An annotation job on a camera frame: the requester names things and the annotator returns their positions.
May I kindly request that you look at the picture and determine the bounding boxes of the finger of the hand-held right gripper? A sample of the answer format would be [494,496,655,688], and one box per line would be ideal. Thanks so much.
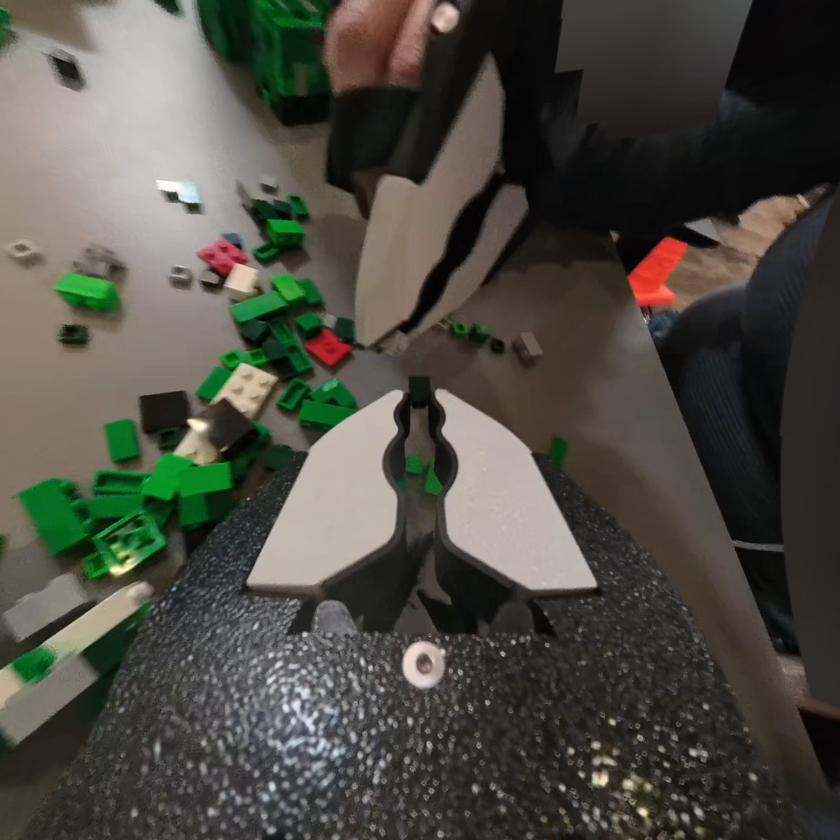
[407,180,531,339]
[354,51,508,349]

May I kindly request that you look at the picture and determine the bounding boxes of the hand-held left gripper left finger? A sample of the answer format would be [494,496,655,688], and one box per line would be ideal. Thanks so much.
[245,388,433,632]

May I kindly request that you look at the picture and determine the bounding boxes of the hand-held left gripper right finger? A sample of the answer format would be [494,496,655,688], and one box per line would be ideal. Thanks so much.
[433,388,601,632]

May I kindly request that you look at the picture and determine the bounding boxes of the green bricks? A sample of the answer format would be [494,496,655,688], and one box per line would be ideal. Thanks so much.
[16,193,571,581]

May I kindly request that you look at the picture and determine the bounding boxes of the grey desk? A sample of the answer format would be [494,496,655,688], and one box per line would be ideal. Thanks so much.
[0,0,811,782]

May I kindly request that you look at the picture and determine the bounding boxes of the person's right hand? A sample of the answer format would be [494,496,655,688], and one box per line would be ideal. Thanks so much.
[325,0,437,94]

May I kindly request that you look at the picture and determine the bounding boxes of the dark grey square tile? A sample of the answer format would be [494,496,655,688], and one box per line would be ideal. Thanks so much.
[190,399,257,457]

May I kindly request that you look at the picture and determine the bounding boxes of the red flat tile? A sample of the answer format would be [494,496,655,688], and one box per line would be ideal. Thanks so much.
[305,328,353,367]

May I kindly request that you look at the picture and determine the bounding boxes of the white studded plate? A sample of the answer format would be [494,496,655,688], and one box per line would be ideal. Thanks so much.
[174,363,278,463]

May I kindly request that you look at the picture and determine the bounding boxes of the large green pixel-pattern model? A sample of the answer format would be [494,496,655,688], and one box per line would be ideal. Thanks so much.
[197,0,342,127]

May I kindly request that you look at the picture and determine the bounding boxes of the black flat tile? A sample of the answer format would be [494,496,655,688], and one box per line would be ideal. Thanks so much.
[140,392,191,434]

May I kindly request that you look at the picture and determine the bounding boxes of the red square studded plate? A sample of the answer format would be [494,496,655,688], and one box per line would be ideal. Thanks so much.
[197,238,249,270]

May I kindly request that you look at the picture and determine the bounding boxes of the person's torso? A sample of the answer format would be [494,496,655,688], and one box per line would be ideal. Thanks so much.
[656,190,840,657]

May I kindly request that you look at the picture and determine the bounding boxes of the glossy corner tile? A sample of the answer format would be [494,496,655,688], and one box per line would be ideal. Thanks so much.
[156,178,204,214]

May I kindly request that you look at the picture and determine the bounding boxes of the large grey brick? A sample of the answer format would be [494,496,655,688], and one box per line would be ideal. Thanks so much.
[0,574,93,643]

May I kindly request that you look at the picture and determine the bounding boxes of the white grey long brick assembly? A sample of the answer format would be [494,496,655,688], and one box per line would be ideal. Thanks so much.
[0,581,155,749]

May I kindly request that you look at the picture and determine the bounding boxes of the dark grey flat tile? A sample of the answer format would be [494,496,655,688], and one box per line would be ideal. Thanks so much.
[49,49,86,89]

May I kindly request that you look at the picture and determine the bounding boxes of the grey bracket brick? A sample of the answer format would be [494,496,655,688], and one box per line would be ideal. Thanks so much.
[73,244,126,277]

